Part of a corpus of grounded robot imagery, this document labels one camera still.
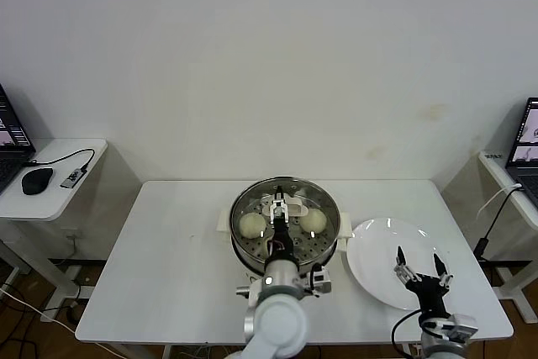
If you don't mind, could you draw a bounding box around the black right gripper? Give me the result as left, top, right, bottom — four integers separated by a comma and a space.
393, 245, 454, 322

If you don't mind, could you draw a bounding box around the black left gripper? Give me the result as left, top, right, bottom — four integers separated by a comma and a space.
268, 185, 298, 262

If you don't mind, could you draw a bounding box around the white steamed baozi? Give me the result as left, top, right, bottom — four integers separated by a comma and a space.
298, 208, 328, 235
238, 212, 267, 239

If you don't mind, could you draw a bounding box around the glass pot lid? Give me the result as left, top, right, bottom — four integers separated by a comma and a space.
229, 177, 341, 253

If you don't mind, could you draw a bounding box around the perforated steel steamer basket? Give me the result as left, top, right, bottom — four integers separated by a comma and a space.
216, 177, 352, 275

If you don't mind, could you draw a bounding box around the white round plate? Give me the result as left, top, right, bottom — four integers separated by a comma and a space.
345, 217, 451, 310

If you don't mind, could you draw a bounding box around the grey laptop bright screen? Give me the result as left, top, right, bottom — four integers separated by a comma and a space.
504, 97, 538, 204

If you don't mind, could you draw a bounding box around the white side desk rounded corner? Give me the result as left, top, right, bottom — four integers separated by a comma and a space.
0, 137, 143, 314

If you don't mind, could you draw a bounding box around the black computer mouse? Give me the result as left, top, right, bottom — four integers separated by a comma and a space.
20, 167, 55, 196

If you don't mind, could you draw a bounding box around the black laptop dark screen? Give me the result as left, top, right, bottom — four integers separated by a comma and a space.
0, 84, 37, 194

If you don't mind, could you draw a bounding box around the black charger cable with adapter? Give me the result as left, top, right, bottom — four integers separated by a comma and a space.
472, 185, 525, 259

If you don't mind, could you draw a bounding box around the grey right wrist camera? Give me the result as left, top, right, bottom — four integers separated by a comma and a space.
424, 312, 479, 346

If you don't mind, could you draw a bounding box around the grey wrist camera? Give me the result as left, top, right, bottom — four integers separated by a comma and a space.
424, 312, 479, 346
309, 264, 333, 298

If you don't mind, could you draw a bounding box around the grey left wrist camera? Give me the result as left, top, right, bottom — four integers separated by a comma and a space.
309, 264, 333, 298

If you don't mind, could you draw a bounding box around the white hanging cable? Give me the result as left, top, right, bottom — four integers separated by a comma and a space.
481, 182, 525, 214

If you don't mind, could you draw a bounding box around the silver usb hub black cable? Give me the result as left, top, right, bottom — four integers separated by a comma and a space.
25, 147, 96, 190

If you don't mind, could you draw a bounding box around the white wall socket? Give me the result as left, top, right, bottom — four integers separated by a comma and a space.
61, 227, 82, 246

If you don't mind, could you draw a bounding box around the white floor cable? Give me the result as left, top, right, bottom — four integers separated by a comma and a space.
0, 289, 79, 333

